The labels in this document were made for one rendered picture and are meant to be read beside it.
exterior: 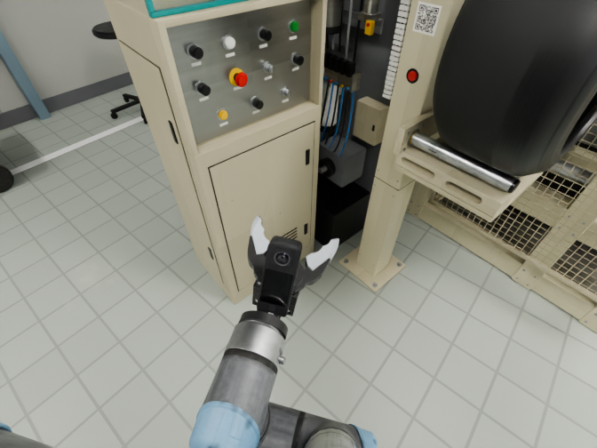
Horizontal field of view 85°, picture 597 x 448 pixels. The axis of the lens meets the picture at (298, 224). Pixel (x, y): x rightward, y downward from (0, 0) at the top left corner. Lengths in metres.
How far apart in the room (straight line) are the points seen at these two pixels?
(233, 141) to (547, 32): 0.83
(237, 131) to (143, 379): 1.13
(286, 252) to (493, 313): 1.61
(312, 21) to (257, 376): 1.10
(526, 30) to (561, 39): 0.06
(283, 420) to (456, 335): 1.37
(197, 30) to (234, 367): 0.85
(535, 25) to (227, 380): 0.80
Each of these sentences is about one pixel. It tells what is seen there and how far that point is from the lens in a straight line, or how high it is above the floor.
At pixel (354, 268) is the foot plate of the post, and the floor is 0.01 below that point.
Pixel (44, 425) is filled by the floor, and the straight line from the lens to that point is 1.82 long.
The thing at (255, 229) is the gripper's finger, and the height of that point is 1.08.
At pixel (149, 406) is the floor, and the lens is 1.65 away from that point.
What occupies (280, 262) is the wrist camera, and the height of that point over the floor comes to 1.13.
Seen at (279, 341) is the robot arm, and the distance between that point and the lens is 0.46.
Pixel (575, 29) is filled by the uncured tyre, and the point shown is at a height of 1.31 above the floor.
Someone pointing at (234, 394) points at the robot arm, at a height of 1.08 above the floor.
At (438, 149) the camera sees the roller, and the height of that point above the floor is 0.91.
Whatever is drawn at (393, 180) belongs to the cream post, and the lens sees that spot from 1.39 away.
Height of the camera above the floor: 1.48
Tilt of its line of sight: 46 degrees down
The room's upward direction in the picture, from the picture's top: straight up
